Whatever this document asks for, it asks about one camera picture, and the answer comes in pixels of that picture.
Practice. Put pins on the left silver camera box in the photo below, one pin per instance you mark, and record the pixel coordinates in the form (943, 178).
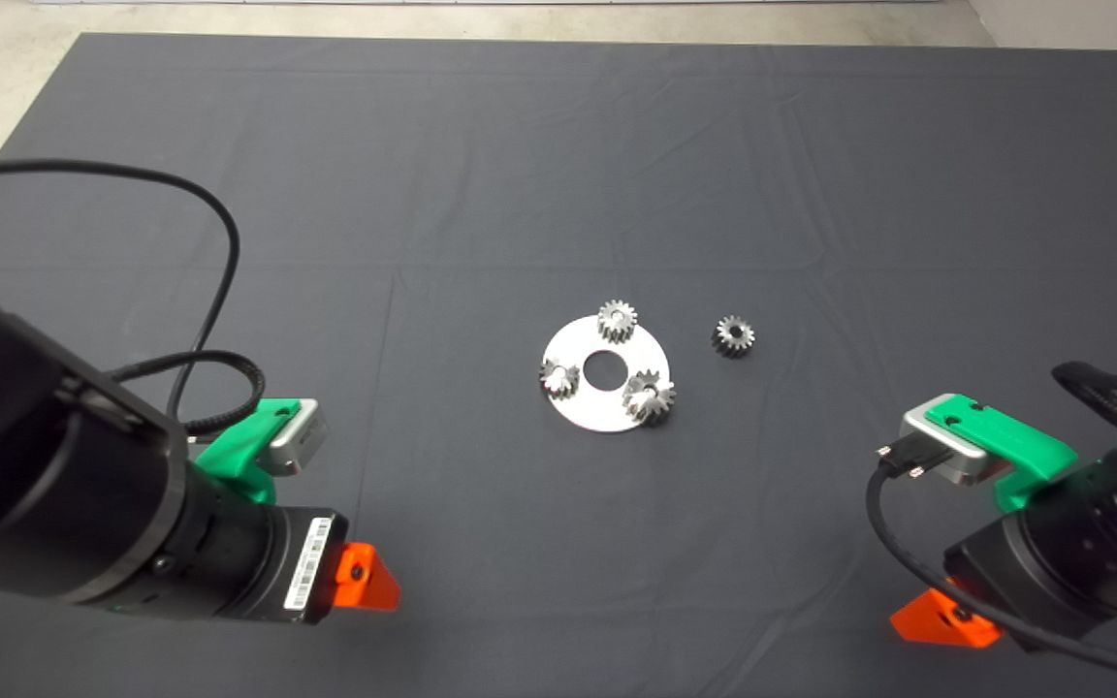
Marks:
(302, 441)

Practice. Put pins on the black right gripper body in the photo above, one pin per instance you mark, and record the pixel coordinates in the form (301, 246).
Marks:
(1053, 553)

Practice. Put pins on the round metal plate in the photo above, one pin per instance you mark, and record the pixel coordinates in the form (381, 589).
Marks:
(583, 402)

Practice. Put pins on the silver camera box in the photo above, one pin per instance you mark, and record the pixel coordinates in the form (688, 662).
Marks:
(971, 467)
(302, 441)

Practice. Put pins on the right green camera mount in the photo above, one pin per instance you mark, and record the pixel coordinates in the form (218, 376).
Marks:
(1014, 436)

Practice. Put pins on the right silver camera box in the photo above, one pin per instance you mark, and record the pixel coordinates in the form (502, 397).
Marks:
(971, 467)

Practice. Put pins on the small steel gear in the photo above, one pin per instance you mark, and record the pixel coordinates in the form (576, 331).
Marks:
(563, 383)
(723, 341)
(617, 334)

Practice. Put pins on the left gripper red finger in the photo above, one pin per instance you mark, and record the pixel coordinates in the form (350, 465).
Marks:
(365, 582)

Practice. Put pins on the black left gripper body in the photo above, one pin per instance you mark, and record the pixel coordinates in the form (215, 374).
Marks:
(302, 562)

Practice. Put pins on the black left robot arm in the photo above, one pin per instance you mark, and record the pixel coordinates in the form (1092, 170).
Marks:
(35, 465)

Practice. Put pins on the left green camera mount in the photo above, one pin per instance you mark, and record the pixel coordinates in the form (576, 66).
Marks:
(239, 456)

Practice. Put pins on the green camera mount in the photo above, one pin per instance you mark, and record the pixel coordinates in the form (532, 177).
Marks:
(239, 456)
(1014, 436)

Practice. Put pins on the dark grey table cloth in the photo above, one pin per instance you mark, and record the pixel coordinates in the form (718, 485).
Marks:
(520, 145)

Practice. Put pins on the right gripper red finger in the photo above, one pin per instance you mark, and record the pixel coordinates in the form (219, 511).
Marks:
(941, 620)

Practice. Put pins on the large steel gear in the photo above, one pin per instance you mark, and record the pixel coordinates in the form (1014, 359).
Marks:
(660, 407)

